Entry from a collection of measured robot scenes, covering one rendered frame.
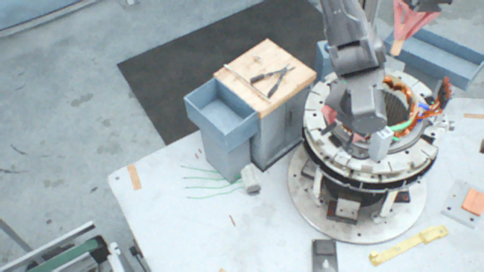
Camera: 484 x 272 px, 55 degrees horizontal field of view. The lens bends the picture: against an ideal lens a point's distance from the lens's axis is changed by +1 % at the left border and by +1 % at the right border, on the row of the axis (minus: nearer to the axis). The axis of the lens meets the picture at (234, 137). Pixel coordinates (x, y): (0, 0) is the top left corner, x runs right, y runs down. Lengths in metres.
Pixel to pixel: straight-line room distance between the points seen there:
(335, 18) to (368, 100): 0.14
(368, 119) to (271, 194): 0.62
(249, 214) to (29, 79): 2.04
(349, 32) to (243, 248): 0.72
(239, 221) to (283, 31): 1.85
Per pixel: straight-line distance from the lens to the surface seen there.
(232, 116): 1.27
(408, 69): 1.42
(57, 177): 2.55
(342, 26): 0.77
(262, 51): 1.32
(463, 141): 1.57
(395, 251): 1.32
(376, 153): 1.04
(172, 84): 2.73
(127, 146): 2.53
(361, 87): 0.82
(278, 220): 1.33
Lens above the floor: 1.97
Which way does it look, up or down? 53 degrees down
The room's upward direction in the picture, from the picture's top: 6 degrees counter-clockwise
